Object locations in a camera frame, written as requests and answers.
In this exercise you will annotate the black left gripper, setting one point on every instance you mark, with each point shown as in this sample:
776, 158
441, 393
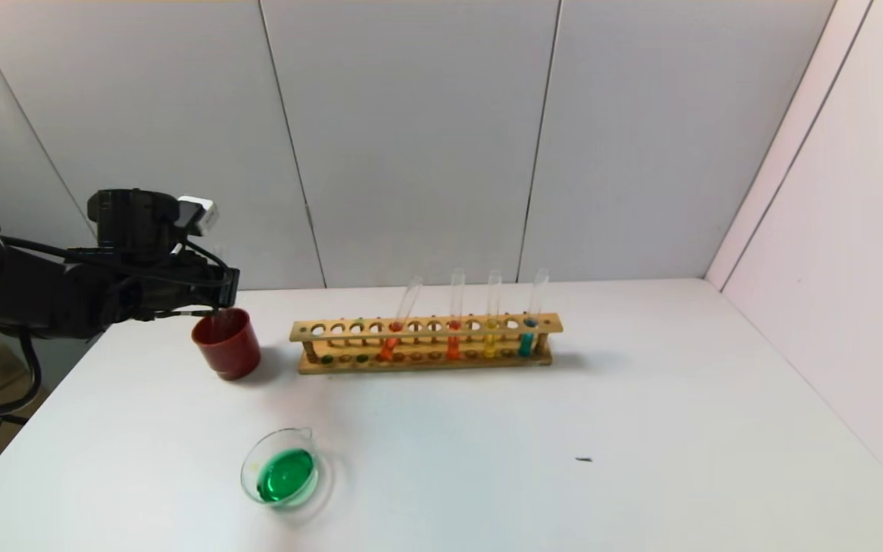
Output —
231, 287

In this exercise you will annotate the orange and black left arm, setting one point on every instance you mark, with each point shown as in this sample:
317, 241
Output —
20, 295

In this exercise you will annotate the orange liquid glass test tube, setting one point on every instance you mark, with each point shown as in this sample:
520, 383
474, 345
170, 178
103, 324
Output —
386, 351
453, 349

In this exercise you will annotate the wooden test tube rack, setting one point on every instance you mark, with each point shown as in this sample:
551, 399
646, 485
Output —
422, 366

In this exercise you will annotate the yellow liquid glass test tube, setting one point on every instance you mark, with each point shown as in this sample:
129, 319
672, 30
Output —
490, 345

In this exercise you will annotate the blue liquid glass test tube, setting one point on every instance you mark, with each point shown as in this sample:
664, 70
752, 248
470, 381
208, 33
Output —
525, 345

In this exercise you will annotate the dark red plastic cup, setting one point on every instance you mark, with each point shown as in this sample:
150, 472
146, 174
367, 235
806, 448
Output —
228, 351

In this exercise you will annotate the clear glass dish with spout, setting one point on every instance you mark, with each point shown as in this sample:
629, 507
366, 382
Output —
286, 477

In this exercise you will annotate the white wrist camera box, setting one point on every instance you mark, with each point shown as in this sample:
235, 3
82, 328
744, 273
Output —
198, 215

